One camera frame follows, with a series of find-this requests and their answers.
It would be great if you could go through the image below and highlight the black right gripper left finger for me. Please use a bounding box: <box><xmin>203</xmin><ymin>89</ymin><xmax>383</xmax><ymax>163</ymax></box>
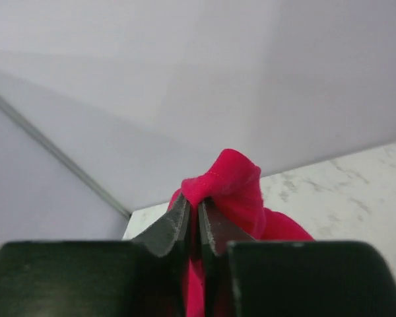
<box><xmin>131</xmin><ymin>194</ymin><xmax>191</xmax><ymax>257</ymax></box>

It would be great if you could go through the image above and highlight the red t shirt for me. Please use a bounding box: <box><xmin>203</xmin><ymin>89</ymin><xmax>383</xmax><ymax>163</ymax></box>
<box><xmin>173</xmin><ymin>149</ymin><xmax>312</xmax><ymax>316</ymax></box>

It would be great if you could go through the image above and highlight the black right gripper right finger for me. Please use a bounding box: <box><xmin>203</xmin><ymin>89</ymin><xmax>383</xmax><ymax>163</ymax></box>
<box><xmin>198</xmin><ymin>198</ymin><xmax>251</xmax><ymax>256</ymax></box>

